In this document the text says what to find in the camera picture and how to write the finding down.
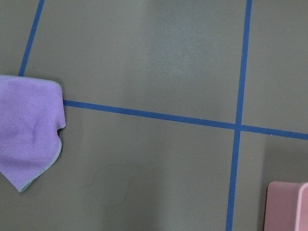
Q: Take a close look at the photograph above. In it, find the purple microfiber cloth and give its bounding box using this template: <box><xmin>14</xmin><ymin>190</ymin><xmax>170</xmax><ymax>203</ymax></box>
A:
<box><xmin>0</xmin><ymin>75</ymin><xmax>66</xmax><ymax>193</ymax></box>

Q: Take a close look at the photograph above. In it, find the pink plastic tray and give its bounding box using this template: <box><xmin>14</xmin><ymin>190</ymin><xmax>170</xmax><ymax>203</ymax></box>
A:
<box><xmin>264</xmin><ymin>181</ymin><xmax>308</xmax><ymax>231</ymax></box>

